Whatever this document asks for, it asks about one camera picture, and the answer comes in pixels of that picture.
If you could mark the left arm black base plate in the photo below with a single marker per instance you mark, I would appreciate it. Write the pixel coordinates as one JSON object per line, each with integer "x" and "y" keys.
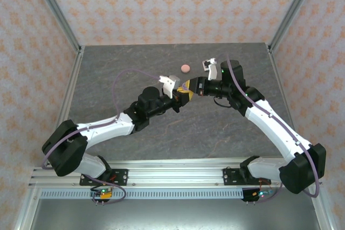
{"x": 121, "y": 176}

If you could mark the grey metal sheet panel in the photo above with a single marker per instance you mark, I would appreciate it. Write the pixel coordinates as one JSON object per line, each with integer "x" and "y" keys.
{"x": 172, "y": 214}

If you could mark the aluminium table side rail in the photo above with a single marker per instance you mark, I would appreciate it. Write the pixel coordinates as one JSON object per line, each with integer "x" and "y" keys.
{"x": 71, "y": 87}
{"x": 283, "y": 92}

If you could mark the aluminium frame post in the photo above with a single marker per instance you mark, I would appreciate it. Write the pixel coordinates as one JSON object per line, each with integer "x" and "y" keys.
{"x": 293, "y": 6}
{"x": 54, "y": 6}

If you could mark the aluminium frame leg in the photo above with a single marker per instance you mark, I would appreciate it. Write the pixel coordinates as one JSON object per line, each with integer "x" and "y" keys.
{"x": 28, "y": 208}
{"x": 322, "y": 211}

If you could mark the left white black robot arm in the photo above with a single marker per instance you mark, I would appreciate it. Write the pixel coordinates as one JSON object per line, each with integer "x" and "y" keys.
{"x": 107, "y": 130}

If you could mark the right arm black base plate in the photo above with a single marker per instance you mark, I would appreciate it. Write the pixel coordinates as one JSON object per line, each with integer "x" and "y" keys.
{"x": 229, "y": 177}

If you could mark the pink round earbud case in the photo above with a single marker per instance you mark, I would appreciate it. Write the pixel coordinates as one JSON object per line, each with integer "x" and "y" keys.
{"x": 185, "y": 68}

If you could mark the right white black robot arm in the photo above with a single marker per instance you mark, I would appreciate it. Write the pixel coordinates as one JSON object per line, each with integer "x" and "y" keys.
{"x": 269, "y": 122}

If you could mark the aluminium mounting rail beam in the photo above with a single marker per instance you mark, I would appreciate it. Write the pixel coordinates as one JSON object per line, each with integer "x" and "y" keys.
{"x": 175, "y": 173}

